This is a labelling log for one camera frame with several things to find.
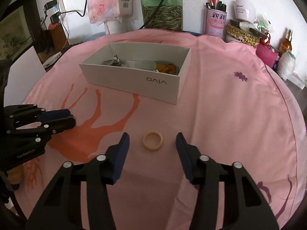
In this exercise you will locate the white vivo cardboard box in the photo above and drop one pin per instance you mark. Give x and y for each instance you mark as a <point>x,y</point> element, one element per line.
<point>155,85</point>

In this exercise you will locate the pink tissue pack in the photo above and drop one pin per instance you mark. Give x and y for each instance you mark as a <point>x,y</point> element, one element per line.
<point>101,11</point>

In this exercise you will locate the white paper roll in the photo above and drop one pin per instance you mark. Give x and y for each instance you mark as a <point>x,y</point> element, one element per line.
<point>114,27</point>

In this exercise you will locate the magenta pink pouch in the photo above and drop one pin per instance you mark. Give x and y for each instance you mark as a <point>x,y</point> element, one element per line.
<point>266,55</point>

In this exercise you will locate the white cream jar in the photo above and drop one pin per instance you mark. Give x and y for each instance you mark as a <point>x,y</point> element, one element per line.
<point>244,11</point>

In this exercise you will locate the green glass jar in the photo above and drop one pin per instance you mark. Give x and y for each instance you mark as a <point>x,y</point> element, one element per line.
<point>162,14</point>

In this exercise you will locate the pink floral table cloth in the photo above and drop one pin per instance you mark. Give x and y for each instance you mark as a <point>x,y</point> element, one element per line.
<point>232,107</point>

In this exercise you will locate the green jade bangle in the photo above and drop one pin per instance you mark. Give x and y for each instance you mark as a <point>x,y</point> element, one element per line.
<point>160,66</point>

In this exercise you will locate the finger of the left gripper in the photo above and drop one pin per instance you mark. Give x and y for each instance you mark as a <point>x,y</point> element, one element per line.
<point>50,127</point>
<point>29,113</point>

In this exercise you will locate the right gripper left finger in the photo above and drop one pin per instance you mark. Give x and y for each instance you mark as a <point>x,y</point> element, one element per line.
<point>59,206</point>

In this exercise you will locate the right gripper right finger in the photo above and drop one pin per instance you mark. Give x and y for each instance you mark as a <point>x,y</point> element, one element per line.
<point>244,204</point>

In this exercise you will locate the pink pen holder can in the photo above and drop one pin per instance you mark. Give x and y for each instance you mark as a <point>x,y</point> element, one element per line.
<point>215,18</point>

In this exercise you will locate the amber perfume bottle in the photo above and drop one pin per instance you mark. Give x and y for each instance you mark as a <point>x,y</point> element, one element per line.
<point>285,43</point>

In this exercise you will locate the yellow patterned round tin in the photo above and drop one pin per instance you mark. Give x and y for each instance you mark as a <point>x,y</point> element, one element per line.
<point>236,34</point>

